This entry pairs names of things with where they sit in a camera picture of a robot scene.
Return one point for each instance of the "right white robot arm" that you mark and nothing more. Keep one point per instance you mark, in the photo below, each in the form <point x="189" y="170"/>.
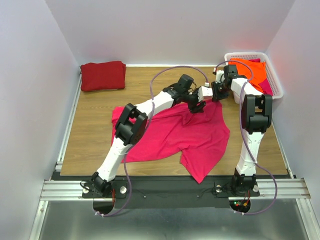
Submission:
<point x="255" y="117"/>

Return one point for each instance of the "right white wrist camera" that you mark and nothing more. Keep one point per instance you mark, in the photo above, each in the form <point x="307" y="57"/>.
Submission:
<point x="219" y="76"/>

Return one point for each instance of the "magenta t shirt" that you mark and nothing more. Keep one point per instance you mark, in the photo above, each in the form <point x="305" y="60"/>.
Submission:
<point x="201" y="138"/>

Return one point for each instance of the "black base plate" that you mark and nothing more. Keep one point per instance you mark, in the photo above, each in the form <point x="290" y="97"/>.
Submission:
<point x="167" y="192"/>

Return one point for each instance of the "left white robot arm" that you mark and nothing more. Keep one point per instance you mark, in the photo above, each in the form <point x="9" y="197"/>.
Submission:
<point x="132" y="125"/>

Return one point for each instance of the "orange t shirt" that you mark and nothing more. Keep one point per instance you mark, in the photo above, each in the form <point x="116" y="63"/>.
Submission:
<point x="243" y="67"/>

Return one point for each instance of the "aluminium rail frame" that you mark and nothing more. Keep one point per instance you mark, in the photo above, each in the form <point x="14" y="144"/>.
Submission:
<point x="282" y="211"/>

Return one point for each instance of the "dark pink t shirt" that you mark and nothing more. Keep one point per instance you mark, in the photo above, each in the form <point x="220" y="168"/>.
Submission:
<point x="267" y="88"/>

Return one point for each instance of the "folded dark red t shirt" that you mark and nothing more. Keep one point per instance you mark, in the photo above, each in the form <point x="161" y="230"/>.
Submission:
<point x="103" y="76"/>

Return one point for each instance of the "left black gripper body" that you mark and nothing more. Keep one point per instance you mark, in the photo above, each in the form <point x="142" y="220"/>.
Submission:
<point x="195" y="103"/>

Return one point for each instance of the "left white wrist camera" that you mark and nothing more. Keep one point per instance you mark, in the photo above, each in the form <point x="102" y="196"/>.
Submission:
<point x="204" y="92"/>

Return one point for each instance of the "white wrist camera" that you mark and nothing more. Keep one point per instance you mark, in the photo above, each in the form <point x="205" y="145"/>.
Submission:
<point x="219" y="76"/>
<point x="204" y="92"/>

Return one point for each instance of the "white plastic basket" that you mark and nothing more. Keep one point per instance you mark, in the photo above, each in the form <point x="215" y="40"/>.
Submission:
<point x="271" y="75"/>

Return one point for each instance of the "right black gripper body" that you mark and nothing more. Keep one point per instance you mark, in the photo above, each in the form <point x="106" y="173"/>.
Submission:
<point x="217" y="90"/>

